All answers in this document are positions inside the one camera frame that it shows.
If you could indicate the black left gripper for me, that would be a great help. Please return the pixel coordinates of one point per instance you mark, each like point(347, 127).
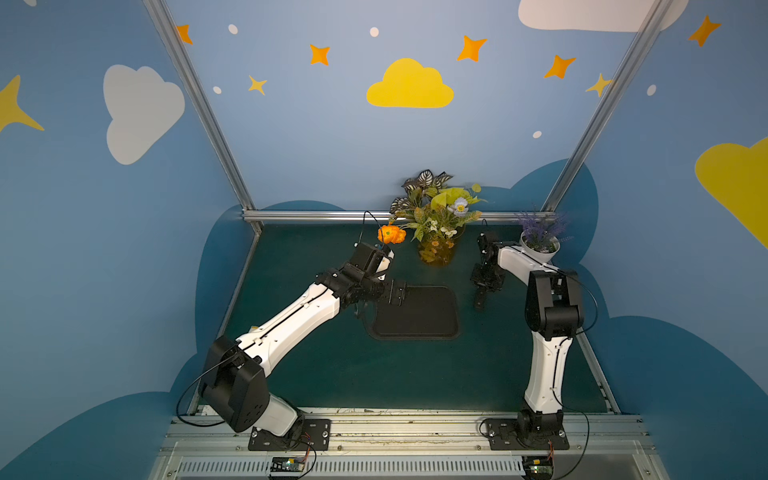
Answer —
point(389, 289)

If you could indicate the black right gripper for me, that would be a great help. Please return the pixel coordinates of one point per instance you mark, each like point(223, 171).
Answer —
point(483, 278)

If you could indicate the black plastic cutting board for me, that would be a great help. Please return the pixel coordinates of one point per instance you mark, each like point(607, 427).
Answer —
point(412, 312)

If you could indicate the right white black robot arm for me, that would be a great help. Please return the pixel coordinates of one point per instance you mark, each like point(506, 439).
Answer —
point(553, 312)

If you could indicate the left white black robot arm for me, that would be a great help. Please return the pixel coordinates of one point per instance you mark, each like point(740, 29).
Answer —
point(235, 372)

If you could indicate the right controller board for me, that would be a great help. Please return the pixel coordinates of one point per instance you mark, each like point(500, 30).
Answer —
point(537, 468)

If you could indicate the controller board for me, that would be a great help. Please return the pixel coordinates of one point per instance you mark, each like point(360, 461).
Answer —
point(286, 466)
point(537, 468)

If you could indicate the left controller board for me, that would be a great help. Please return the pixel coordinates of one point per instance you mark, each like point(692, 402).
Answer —
point(286, 466)

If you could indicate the lavender plant in white pot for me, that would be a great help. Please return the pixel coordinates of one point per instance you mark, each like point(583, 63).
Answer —
point(542, 237)

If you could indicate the flower bouquet in glass vase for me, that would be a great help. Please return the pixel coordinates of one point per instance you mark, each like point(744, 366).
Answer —
point(433, 214)

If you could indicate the rear aluminium crossbar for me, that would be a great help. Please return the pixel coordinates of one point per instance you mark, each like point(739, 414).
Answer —
point(290, 216)

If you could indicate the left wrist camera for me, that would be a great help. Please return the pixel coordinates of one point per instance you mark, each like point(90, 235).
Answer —
point(372, 260)

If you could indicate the aluminium front rail frame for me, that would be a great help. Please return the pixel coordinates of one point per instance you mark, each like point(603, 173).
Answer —
point(411, 444)

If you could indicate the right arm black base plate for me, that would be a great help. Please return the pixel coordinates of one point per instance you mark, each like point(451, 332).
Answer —
point(527, 431)

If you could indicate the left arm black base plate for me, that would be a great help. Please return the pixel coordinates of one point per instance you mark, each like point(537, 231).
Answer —
point(313, 432)

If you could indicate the left aluminium frame post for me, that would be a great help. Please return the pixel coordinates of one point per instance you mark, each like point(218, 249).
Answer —
point(162, 19)

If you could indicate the aluminium frame post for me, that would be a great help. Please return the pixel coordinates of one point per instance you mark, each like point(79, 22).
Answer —
point(162, 19)
point(639, 48)

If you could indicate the right aluminium frame post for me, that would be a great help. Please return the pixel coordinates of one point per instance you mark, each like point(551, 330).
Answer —
point(639, 48)

